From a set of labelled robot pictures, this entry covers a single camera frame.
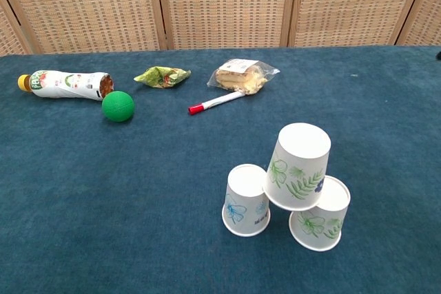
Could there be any white cup fern print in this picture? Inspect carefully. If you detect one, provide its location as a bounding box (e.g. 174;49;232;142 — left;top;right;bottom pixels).
262;122;332;212

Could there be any white cup green flower print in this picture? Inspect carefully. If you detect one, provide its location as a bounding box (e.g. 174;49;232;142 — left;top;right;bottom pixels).
288;176;351;252

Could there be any bread in clear plastic bag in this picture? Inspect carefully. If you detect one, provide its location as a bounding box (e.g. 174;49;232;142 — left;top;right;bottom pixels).
206;59;280;96

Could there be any white marker red cap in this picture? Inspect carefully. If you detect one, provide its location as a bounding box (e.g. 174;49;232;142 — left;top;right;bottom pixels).
187;91;246;115

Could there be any crumpled green snack wrapper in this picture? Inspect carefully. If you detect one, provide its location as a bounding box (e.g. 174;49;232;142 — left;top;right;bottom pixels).
133;65;192;89

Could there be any white cup blue flower print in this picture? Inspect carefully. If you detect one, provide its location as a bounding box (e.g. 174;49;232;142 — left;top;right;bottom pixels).
221;163;271;238

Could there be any green ball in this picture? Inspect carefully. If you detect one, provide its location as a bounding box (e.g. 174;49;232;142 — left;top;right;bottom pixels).
101;90;135;123

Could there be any white labelled drink bottle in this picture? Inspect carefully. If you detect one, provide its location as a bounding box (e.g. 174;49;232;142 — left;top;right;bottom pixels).
17;70;115;101

